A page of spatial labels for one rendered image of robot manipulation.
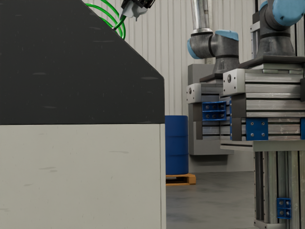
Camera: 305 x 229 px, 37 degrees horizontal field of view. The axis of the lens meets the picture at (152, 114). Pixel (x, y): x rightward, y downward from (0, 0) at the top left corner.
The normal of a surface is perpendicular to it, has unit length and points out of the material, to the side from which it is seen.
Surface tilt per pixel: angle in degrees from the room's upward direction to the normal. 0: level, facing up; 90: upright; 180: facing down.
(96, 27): 90
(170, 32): 90
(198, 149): 90
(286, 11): 98
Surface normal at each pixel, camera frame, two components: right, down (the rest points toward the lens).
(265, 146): 0.22, -0.04
